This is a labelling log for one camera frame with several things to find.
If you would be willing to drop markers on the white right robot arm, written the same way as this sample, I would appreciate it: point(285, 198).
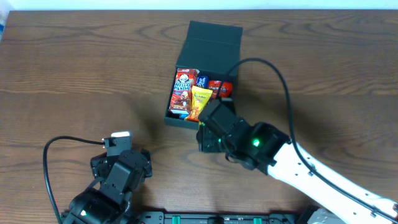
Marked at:
point(265, 148)

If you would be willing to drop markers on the yellow snack packet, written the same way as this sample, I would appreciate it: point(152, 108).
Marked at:
point(201, 96)

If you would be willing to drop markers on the blue Eclipse mints box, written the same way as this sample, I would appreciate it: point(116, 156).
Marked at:
point(202, 82)

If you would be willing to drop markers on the dark green open box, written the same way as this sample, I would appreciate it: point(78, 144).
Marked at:
point(212, 49)

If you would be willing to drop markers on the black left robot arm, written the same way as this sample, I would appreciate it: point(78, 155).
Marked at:
point(108, 200)

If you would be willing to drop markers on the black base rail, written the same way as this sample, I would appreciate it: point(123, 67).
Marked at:
point(313, 215)

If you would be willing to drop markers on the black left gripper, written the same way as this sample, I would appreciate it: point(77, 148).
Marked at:
point(98, 160)

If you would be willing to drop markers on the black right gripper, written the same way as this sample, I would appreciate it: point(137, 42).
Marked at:
point(204, 140)

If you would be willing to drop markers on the red cookie carton box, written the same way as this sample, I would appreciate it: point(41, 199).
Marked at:
point(181, 99)

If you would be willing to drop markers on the blue Oreo cookie pack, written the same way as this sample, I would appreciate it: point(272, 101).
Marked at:
point(183, 116)

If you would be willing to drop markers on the red Hacks candy bag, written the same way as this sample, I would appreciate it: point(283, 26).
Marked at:
point(225, 91)

